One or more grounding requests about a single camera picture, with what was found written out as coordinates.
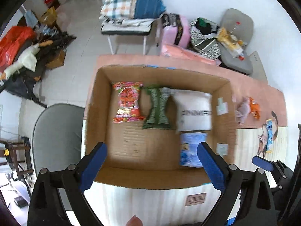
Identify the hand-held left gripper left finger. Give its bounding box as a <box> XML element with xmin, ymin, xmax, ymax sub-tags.
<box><xmin>28</xmin><ymin>142</ymin><xmax>108</xmax><ymax>226</ymax></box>

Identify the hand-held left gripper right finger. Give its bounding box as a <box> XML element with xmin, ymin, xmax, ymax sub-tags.
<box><xmin>197</xmin><ymin>142</ymin><xmax>281</xmax><ymax>226</ymax></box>

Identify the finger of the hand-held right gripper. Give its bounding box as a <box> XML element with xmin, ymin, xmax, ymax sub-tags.
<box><xmin>252</xmin><ymin>156</ymin><xmax>294</xmax><ymax>189</ymax></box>

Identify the person's left hand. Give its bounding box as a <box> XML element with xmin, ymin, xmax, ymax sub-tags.
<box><xmin>125</xmin><ymin>215</ymin><xmax>144</xmax><ymax>226</ymax></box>

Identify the light blue snack packet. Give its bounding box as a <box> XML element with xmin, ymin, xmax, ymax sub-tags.
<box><xmin>179</xmin><ymin>132</ymin><xmax>208</xmax><ymax>168</ymax></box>

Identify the blue white snack packet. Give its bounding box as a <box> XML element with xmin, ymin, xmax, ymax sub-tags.
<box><xmin>264</xmin><ymin>118</ymin><xmax>276</xmax><ymax>153</ymax></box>

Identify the grey round back chair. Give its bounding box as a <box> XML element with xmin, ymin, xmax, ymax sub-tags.
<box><xmin>31</xmin><ymin>103</ymin><xmax>86</xmax><ymax>212</ymax></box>

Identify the pale purple snack packet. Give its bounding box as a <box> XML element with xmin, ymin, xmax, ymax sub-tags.
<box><xmin>235</xmin><ymin>98</ymin><xmax>252</xmax><ymax>125</ymax></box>

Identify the orange snack packet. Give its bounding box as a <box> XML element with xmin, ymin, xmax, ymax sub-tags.
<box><xmin>248</xmin><ymin>97</ymin><xmax>262</xmax><ymax>120</ymax></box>

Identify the white pillow packet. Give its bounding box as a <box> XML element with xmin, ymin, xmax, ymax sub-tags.
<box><xmin>170</xmin><ymin>89</ymin><xmax>213</xmax><ymax>132</ymax></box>

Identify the white cartoon print table mat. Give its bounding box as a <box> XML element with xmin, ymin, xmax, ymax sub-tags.
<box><xmin>81</xmin><ymin>122</ymin><xmax>289</xmax><ymax>226</ymax></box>

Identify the red snack packet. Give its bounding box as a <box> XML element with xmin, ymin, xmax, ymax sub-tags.
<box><xmin>111</xmin><ymin>81</ymin><xmax>147</xmax><ymax>124</ymax></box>

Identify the green snack packet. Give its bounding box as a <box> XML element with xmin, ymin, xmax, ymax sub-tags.
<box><xmin>142</xmin><ymin>84</ymin><xmax>174</xmax><ymax>130</ymax></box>

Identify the grey flat board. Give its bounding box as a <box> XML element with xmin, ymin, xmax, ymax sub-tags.
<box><xmin>249</xmin><ymin>50</ymin><xmax>268</xmax><ymax>84</ymax></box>

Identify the pile of dark clothes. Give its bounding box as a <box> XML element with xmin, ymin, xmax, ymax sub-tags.
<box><xmin>0</xmin><ymin>31</ymin><xmax>78</xmax><ymax>109</ymax></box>

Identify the small brown cardboard box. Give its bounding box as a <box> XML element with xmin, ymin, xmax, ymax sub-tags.
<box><xmin>45</xmin><ymin>49</ymin><xmax>67</xmax><ymax>70</ymax></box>

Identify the pink folded cloth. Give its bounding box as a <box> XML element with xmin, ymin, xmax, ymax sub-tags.
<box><xmin>160</xmin><ymin>43</ymin><xmax>222</xmax><ymax>67</ymax></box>

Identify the yellow plastic bag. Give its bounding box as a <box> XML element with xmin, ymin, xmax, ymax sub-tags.
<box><xmin>216</xmin><ymin>27</ymin><xmax>248</xmax><ymax>58</ymax></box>

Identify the patterned tote bag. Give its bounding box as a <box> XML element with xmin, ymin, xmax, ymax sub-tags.
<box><xmin>189</xmin><ymin>17</ymin><xmax>222</xmax><ymax>60</ymax></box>

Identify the white plush goose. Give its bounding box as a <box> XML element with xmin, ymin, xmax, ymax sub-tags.
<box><xmin>0</xmin><ymin>40</ymin><xmax>52</xmax><ymax>81</ymax></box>

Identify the grey padded chair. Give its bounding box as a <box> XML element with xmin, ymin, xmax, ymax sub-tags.
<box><xmin>219</xmin><ymin>8</ymin><xmax>255</xmax><ymax>75</ymax></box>

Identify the pink suitcase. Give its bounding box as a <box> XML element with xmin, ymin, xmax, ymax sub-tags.
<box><xmin>156</xmin><ymin>14</ymin><xmax>191</xmax><ymax>50</ymax></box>

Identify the red plastic bag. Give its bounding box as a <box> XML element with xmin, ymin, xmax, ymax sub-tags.
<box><xmin>0</xmin><ymin>25</ymin><xmax>36</xmax><ymax>74</ymax></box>

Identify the yellow paper bag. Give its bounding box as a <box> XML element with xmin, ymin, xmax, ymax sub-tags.
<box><xmin>38</xmin><ymin>6</ymin><xmax>58</xmax><ymax>28</ymax></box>

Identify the plaid quilt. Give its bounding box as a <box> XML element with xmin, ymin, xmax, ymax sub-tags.
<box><xmin>98</xmin><ymin>0</ymin><xmax>144</xmax><ymax>21</ymax></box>

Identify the blue pillow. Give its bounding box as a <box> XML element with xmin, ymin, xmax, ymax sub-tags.
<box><xmin>133</xmin><ymin>0</ymin><xmax>167</xmax><ymax>20</ymax></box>

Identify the dark frame stool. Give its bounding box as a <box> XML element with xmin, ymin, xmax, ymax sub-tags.
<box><xmin>0</xmin><ymin>135</ymin><xmax>34</xmax><ymax>182</ymax></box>

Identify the white frame black seat chair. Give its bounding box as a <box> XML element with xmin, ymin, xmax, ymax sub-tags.
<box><xmin>101</xmin><ymin>18</ymin><xmax>154</xmax><ymax>55</ymax></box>

